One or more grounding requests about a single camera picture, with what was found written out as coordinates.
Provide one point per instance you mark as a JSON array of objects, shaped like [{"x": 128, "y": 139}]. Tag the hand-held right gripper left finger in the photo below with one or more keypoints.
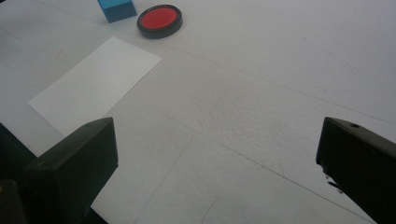
[{"x": 68, "y": 168}]

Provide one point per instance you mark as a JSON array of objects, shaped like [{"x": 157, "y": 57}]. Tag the white paper sheet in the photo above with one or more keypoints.
[{"x": 93, "y": 84}]

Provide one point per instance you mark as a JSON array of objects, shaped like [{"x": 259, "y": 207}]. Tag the blue stamp block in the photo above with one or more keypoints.
[{"x": 116, "y": 11}]

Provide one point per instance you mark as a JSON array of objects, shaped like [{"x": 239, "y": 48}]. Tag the round red ink pad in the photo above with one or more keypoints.
[{"x": 159, "y": 18}]

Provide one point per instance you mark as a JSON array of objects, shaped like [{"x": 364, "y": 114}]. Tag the white table mat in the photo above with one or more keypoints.
[{"x": 249, "y": 109}]

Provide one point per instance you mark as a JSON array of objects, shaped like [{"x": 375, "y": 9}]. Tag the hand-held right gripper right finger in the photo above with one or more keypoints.
[{"x": 364, "y": 168}]

